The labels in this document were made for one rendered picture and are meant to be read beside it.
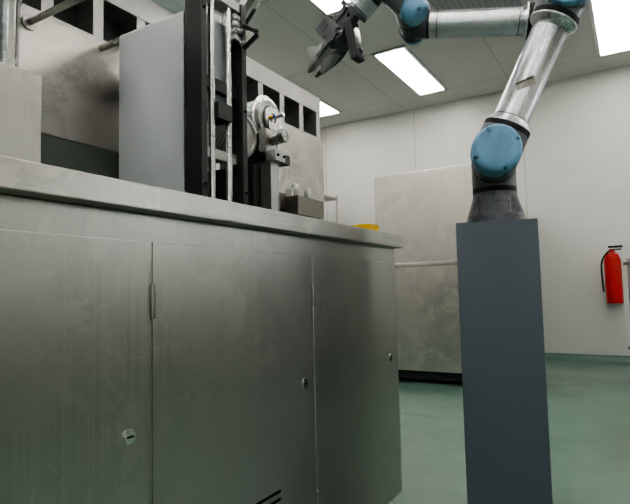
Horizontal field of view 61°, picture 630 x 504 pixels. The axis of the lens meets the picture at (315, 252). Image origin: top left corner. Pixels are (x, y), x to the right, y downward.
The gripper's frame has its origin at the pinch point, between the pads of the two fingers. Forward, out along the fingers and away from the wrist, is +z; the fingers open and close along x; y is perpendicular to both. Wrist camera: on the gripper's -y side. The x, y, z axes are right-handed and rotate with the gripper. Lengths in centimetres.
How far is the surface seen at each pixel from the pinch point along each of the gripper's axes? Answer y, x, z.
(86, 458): -72, 83, 47
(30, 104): -5, 72, 34
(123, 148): 6, 37, 45
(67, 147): 13, 46, 53
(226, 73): -5.6, 34.6, 10.5
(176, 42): 11.2, 37.2, 14.5
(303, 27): 198, -215, 13
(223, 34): 3.6, 33.5, 5.0
